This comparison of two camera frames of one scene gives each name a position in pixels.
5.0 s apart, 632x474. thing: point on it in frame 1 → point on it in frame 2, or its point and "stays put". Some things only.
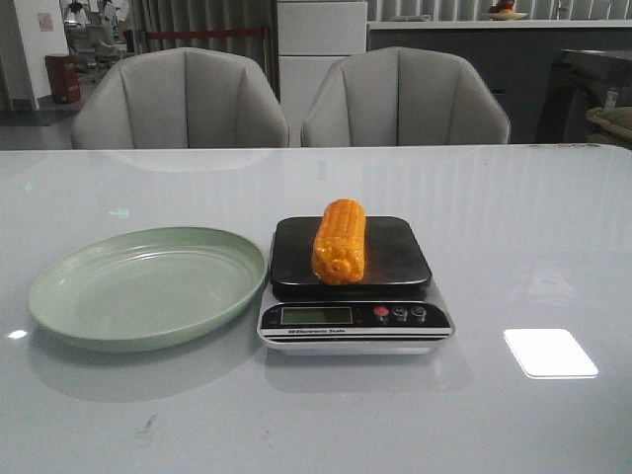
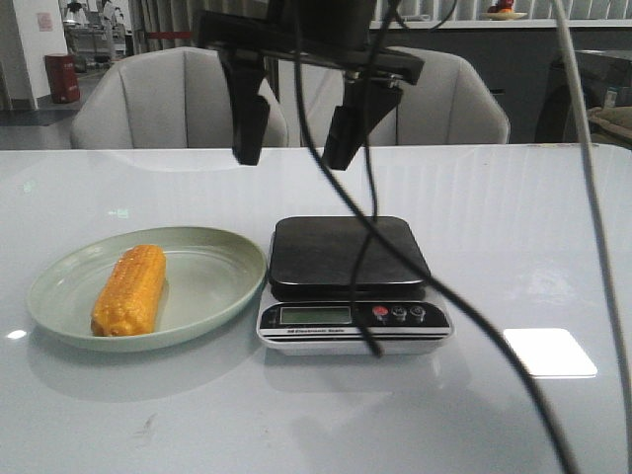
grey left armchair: (184, 98) stays put
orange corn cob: (340, 248) → (129, 296)
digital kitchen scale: (392, 310) stays put
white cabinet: (312, 37) → (322, 90)
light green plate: (146, 289) stays put
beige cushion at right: (615, 124) stays put
